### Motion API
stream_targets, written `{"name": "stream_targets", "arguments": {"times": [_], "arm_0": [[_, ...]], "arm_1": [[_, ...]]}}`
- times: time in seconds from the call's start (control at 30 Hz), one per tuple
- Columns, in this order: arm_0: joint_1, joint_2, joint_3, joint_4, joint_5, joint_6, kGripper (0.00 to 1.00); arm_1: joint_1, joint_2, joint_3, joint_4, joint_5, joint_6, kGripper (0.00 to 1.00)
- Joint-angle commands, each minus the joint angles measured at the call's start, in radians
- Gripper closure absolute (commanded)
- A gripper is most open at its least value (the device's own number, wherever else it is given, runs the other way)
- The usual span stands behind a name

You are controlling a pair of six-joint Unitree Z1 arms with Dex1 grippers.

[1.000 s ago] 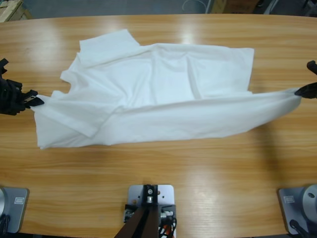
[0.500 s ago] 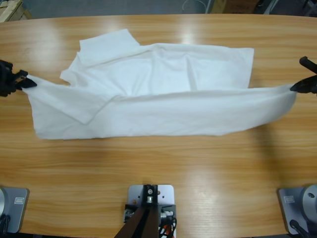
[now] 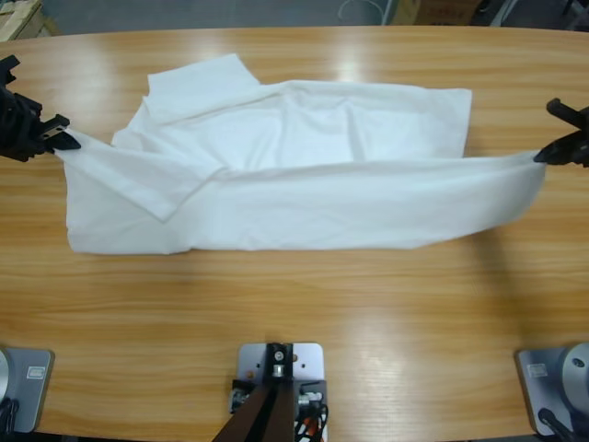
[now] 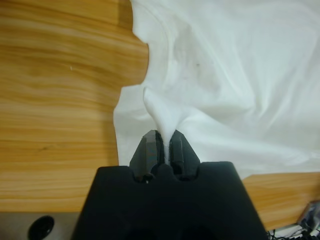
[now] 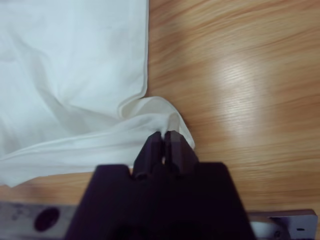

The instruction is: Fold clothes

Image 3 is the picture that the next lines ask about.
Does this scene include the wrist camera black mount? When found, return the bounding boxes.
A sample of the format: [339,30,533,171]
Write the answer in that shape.
[0,54,23,87]

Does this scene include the stacked wooden boards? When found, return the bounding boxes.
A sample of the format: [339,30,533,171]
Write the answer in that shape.
[0,0,61,42]

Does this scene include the white t-shirt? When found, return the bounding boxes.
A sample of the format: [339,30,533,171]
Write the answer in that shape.
[62,53,547,255]

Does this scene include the brown cardboard box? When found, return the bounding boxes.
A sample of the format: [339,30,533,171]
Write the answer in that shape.
[395,0,482,27]

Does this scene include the black base cable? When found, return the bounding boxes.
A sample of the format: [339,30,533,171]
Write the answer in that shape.
[537,407,576,442]
[0,398,22,435]

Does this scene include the white mounting block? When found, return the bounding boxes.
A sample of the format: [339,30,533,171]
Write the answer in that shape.
[237,341,330,442]

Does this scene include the white wire hoop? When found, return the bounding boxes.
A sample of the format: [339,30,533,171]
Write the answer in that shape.
[339,0,387,23]

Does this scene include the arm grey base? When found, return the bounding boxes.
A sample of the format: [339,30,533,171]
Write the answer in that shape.
[514,341,589,436]
[0,347,55,434]

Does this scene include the silver metal clamp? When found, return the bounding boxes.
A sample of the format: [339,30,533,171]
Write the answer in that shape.
[296,379,329,414]
[229,378,253,414]

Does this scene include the dark camera post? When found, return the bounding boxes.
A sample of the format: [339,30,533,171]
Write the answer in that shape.
[212,341,298,442]

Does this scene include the grey chair leg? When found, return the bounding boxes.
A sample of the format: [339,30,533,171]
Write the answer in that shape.
[487,0,521,27]

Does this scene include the orange and black cable bundle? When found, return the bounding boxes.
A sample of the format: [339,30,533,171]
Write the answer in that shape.
[293,403,330,442]

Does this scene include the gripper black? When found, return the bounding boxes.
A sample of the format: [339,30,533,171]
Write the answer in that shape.
[533,98,589,168]
[0,89,83,163]

